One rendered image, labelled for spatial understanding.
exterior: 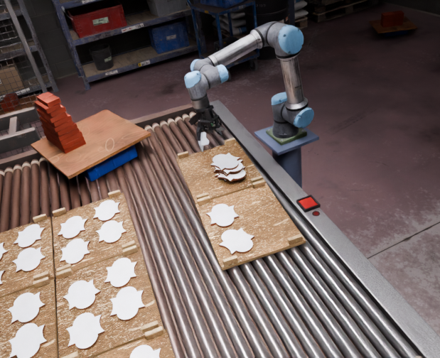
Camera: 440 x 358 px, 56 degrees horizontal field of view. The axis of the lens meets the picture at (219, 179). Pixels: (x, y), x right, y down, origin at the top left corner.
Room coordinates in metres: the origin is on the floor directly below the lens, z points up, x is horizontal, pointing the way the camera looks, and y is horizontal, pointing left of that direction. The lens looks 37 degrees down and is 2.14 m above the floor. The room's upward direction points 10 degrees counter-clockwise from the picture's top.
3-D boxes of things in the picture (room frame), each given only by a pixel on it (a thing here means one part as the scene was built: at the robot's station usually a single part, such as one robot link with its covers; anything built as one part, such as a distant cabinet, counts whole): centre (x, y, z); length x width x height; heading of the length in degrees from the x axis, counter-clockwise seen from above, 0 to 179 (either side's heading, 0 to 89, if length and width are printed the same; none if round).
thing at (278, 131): (2.03, -0.42, 0.94); 0.15 x 0.15 x 0.10
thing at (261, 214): (1.30, -0.08, 0.93); 0.41 x 0.35 x 0.02; 11
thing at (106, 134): (2.07, 0.68, 1.03); 0.50 x 0.50 x 0.02; 36
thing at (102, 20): (5.85, 1.24, 0.78); 0.66 x 0.45 x 0.28; 109
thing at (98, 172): (2.02, 0.64, 0.97); 0.31 x 0.31 x 0.10; 36
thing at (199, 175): (1.71, 0.00, 0.93); 0.41 x 0.35 x 0.02; 12
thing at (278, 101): (2.02, -0.41, 1.06); 0.13 x 0.12 x 0.14; 24
